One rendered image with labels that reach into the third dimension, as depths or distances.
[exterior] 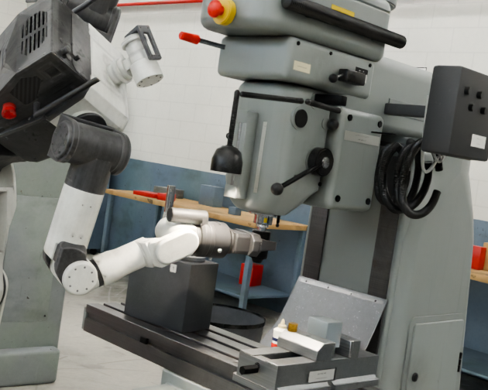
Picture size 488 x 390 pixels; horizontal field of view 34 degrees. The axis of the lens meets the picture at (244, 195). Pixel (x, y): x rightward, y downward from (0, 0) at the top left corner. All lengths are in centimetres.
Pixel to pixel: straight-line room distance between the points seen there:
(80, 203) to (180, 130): 703
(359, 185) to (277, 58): 43
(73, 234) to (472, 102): 99
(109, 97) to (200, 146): 665
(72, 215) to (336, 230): 87
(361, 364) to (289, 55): 73
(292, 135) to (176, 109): 697
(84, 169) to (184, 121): 700
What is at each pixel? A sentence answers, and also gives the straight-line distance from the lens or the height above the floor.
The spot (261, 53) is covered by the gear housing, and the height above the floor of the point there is 169.
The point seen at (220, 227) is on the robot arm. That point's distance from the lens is 189.
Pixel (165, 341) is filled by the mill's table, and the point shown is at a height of 94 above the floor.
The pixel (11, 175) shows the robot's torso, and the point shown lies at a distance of 210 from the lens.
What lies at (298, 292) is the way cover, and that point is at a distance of 235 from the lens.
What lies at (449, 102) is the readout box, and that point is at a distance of 193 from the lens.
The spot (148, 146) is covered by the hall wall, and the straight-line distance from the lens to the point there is 912.
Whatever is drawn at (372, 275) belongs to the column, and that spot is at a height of 116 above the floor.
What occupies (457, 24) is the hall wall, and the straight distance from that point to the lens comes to 672.
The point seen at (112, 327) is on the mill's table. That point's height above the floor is 91.
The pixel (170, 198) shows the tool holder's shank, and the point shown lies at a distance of 221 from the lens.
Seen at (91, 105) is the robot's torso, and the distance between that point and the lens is 178.
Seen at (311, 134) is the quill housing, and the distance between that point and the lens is 192.
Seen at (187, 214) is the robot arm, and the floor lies 129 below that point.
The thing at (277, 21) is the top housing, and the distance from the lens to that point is 178.
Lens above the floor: 145
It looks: 3 degrees down
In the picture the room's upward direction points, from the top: 8 degrees clockwise
